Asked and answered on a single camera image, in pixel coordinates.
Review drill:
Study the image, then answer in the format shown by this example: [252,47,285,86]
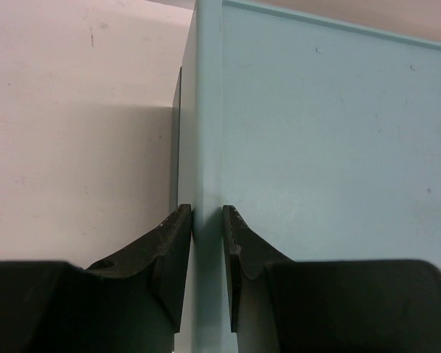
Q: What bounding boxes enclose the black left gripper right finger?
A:
[222,205,441,352]

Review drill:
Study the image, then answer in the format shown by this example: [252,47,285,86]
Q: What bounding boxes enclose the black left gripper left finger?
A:
[0,204,191,352]

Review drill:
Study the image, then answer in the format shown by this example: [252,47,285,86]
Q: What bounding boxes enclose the teal drawer box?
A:
[176,1,441,352]

